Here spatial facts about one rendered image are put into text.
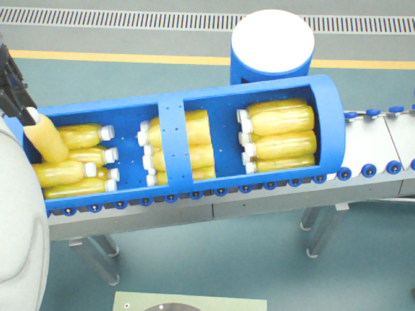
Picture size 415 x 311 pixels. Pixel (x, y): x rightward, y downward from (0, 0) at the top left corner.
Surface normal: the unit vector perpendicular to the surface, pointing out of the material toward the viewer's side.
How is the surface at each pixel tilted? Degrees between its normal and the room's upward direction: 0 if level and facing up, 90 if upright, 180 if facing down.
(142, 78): 0
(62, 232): 70
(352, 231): 0
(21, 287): 65
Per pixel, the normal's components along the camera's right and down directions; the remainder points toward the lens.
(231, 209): 0.11, 0.66
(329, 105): -0.01, -0.32
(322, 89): -0.05, -0.59
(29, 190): 0.82, -0.57
